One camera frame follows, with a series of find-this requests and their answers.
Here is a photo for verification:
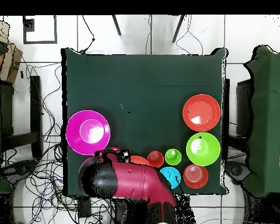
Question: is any wide orange bowl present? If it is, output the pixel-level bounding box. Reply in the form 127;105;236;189
182;93;222;132
129;155;152;167

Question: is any orange cup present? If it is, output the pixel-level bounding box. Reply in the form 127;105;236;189
147;150;165;169

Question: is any green cup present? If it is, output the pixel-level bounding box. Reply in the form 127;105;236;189
164;148;182;166

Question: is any large pink bowl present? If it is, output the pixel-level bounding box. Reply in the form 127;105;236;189
65;110;111;156

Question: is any black power box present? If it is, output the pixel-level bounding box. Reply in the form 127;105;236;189
77;195;92;219

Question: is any small blue bowl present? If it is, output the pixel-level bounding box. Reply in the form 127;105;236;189
159;166;181;190

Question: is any dark green tablecloth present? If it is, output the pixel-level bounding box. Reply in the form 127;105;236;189
61;47;228;197

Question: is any small deep orange bowl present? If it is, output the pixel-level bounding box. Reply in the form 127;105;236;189
183;163;209;189

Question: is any green bowl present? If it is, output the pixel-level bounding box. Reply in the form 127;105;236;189
185;132;221;167

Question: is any cardboard box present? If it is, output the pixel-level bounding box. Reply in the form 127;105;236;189
0;18;23;84

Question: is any tangle of black cables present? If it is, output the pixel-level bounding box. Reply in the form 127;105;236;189
0;62;115;224

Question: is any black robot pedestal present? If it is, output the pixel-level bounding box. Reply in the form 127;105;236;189
111;193;197;224

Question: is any black stand frame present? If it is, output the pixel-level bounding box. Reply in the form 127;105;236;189
235;79;254;138
0;75;44;159

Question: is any grey pedestal leg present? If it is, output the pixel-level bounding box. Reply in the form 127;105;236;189
225;160;251;185
1;159;39;185

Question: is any black cable with plug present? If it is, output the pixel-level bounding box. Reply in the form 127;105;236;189
78;15;96;55

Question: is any black camera tripod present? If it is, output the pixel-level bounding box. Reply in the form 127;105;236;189
111;15;187;43

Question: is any black square floor frame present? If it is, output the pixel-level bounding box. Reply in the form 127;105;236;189
22;15;58;44

